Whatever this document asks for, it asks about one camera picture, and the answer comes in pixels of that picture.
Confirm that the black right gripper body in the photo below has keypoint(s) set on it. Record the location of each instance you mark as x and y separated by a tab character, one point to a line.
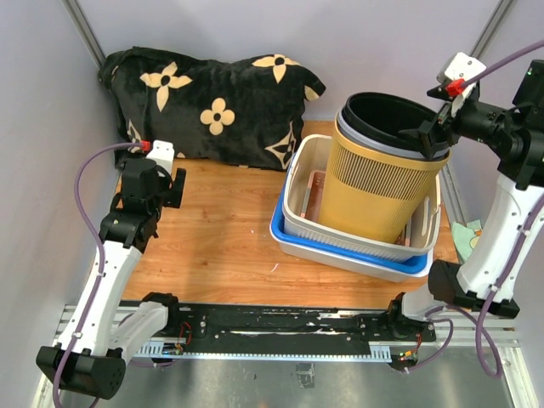
478	121

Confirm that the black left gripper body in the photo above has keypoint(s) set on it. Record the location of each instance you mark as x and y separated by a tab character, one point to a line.
164	181

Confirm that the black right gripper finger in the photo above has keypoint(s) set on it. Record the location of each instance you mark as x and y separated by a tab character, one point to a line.
439	92
426	139

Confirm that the black large bucket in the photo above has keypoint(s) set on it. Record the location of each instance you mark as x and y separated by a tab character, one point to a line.
380	115

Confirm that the yellow slatted basket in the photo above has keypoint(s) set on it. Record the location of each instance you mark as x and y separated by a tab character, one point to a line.
372	194

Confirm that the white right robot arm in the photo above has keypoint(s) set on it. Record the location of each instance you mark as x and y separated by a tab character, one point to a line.
486	280

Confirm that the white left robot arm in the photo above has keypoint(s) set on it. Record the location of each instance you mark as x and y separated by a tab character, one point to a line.
91	355

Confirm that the grey bucket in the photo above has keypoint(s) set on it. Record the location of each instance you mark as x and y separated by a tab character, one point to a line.
359	138

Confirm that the green cloth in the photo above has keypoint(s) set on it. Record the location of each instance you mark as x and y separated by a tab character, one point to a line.
466	237

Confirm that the black floral pillow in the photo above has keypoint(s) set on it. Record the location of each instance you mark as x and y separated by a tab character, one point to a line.
244	113

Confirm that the beige perforated basket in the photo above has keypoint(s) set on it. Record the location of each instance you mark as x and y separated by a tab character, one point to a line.
312	156

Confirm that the pink small tray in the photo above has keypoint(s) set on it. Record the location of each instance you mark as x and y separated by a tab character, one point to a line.
310	208

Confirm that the blue rimmed white tub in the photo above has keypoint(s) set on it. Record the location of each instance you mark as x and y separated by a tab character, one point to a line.
415	267

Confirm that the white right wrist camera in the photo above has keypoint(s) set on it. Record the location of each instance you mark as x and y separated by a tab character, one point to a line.
461	74

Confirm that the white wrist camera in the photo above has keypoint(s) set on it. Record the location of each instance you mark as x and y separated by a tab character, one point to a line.
162	153
461	74

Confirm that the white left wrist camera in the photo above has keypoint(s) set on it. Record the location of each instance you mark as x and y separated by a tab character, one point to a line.
162	153

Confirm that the black mounting rail plate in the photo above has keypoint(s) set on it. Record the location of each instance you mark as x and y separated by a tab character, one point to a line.
270	330

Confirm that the aluminium frame rail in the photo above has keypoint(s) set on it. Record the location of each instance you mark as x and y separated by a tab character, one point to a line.
85	30

